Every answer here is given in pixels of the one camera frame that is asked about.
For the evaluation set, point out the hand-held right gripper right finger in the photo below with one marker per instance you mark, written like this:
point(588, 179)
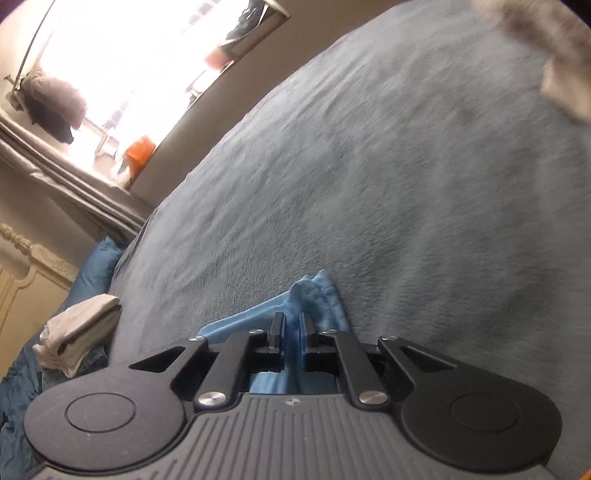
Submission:
point(308, 332)

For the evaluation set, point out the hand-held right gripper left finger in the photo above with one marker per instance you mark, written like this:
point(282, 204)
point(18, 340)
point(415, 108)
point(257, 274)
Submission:
point(276, 332)

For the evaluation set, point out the light blue shirt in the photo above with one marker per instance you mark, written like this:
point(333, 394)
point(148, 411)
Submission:
point(314, 295)

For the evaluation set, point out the white folded clothes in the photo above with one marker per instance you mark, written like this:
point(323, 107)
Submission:
point(78, 318)

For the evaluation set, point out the hanging dark clothes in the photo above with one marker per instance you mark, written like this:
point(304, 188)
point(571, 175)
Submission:
point(51, 101)

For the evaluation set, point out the blue pillow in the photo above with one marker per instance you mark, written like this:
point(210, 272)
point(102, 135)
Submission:
point(99, 272)

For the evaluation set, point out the orange bag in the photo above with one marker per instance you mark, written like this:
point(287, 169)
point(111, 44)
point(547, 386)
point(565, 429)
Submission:
point(141, 157)

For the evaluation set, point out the cream carved headboard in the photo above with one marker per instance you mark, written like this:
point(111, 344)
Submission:
point(27, 295)

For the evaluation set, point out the grey curtain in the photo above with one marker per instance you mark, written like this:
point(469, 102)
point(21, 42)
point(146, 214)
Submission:
point(69, 184)

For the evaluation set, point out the pink flower pot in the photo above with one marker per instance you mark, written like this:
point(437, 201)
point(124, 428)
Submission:
point(217, 57)

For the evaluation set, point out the window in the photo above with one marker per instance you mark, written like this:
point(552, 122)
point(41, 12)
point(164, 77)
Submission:
point(129, 55)

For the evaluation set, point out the beige folded garment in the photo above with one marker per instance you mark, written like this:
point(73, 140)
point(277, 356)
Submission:
point(570, 92)

